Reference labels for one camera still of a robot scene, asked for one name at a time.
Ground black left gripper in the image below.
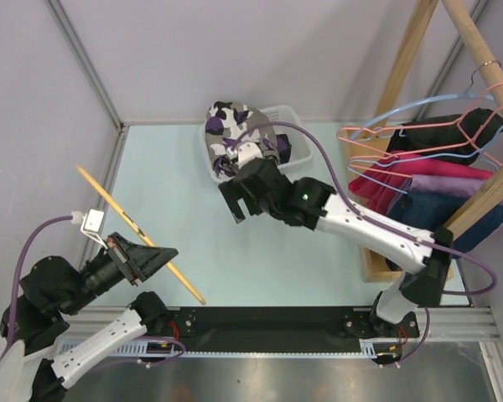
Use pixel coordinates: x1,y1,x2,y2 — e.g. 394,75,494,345
62,229,179,313

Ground yellow clothes hanger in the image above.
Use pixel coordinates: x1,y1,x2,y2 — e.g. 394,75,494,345
75,165,206,306

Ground purple camouflage trousers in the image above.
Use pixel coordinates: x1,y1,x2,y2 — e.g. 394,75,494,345
204,100,292,180

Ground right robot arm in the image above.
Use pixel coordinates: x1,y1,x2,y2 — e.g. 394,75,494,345
218,158,452,337

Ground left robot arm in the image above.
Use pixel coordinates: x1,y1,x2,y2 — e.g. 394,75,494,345
0,232,178,401

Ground pink garment on hanger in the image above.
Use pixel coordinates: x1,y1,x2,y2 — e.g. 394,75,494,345
348,154,493,214

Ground lilac garment on hanger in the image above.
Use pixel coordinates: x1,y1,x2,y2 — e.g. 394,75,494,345
386,175,486,213

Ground black garment on hanger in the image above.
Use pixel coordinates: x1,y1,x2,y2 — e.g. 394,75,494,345
386,108,503,166

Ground white plastic basket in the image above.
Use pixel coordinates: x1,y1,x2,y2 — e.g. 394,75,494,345
199,106,312,183

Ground dark blue denim garment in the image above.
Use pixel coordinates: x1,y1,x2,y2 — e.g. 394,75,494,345
386,191,503,253

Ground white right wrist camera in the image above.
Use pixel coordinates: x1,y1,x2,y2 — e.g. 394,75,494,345
237,142,263,168

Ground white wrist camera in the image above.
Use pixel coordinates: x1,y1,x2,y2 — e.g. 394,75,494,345
237,142,263,168
71,209,106,249

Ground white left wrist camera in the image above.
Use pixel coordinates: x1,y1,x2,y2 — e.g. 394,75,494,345
71,209,106,249

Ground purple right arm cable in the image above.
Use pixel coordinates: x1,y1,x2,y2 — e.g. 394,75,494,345
234,121,499,369

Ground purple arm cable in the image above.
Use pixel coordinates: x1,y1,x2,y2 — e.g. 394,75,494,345
0,213,75,374
234,121,499,369

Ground white cable duct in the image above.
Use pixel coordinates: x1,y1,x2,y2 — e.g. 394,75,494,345
60,337,403,361

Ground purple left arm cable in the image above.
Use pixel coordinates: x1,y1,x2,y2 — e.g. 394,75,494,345
0,213,75,374

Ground pink wire hanger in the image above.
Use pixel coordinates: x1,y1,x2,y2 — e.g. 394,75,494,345
338,82,503,170
347,157,412,178

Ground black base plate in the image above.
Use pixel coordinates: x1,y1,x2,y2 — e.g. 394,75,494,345
169,307,420,353

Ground aluminium corner post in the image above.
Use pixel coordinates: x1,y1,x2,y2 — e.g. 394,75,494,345
44,0,124,132

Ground wooden clothes rack frame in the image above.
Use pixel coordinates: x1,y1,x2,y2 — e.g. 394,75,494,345
340,1,503,258

